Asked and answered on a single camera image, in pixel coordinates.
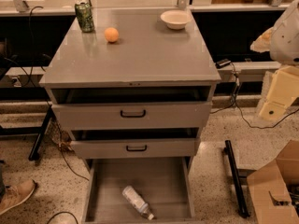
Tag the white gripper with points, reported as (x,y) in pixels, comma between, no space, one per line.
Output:
(286,41)

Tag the clear plastic bottle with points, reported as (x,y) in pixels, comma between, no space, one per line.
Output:
(137,202)

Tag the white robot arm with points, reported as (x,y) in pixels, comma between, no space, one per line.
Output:
(282,41)

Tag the grey drawer cabinet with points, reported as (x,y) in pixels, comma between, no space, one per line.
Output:
(149,64)

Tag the grey top drawer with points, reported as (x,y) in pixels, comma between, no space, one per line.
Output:
(107,117)

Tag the grey drawer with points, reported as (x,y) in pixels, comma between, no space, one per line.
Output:
(107,117)
(97,149)
(162,182)

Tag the grey bottom drawer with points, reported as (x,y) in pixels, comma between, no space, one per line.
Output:
(162,182)

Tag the grey middle drawer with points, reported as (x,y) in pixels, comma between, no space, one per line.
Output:
(97,149)

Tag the black power adapter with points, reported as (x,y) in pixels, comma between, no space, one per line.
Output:
(222,63)

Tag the white paper bowl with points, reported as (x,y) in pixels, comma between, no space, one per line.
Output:
(176,19)

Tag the brown cardboard box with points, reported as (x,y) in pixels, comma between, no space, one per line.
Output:
(269,187)

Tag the black metal floor bar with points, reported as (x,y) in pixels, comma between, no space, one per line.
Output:
(242,206)

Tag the orange fruit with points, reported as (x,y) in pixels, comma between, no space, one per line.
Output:
(111,35)

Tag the green soda can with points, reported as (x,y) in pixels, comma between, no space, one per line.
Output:
(84,16)

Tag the black table leg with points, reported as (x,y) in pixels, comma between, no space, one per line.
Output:
(34,155)

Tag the tan shoe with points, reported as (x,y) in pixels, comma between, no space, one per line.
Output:
(12,196)

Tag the black top drawer handle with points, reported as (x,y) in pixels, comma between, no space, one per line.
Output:
(133,114)

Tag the black drawer handle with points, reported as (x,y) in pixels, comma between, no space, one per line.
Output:
(133,114)
(136,149)

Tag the black middle drawer handle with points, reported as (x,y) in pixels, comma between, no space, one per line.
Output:
(136,149)

